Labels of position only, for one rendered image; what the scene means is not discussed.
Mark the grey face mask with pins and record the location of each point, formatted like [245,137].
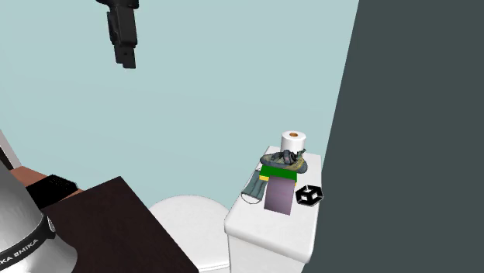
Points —
[254,191]

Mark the white toilet paper roll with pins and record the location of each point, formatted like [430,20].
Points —
[293,142]

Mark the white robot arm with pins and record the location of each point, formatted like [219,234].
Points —
[17,230]

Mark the black box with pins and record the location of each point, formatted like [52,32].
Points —
[51,189]

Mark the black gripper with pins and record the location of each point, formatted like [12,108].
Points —
[123,24]

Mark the green and purple box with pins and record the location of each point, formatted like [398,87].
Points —
[280,191]

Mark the black and white hexagonal object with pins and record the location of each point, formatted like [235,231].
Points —
[309,195]

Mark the grey green worn shoe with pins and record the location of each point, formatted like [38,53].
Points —
[287,162]

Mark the dark brown robot stand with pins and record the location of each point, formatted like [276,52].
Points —
[121,230]

